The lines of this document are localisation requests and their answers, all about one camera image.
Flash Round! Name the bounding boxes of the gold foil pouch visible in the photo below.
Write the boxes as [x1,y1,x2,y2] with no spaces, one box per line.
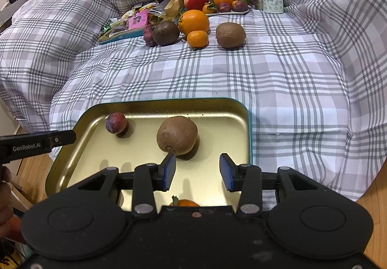
[165,0,182,19]

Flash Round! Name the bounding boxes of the pile of wrapped snacks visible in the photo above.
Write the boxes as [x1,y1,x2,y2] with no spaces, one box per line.
[101,0,170,38]

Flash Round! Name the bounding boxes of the large orange with stem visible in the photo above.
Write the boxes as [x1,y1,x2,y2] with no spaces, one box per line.
[178,10,210,35]

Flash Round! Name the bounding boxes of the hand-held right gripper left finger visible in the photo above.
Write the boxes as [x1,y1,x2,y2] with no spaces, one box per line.
[77,154,177,217]

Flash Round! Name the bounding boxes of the dark brown kiwi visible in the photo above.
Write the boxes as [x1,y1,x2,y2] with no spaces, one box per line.
[152,21,181,47]

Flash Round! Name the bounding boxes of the pink snack packet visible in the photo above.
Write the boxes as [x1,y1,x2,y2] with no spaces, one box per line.
[127,12,149,30]

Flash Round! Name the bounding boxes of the grey plaid blanket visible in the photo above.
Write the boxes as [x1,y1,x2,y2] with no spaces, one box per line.
[0,0,387,202]

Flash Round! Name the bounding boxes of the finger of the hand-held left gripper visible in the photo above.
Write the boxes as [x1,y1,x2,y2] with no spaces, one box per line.
[49,129,77,152]

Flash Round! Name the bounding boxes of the gold tin snack tray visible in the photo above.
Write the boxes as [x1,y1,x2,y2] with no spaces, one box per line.
[98,0,182,45]

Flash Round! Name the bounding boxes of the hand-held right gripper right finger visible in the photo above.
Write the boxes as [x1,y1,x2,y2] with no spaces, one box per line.
[219,153,318,216]

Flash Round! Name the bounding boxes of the white cabinet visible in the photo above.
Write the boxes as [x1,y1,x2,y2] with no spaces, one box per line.
[0,0,30,31]

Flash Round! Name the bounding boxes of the person's left hand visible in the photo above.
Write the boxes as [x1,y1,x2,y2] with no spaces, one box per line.
[0,164,25,243]

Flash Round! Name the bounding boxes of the red apple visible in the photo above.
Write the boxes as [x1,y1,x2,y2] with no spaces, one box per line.
[184,0,210,12]

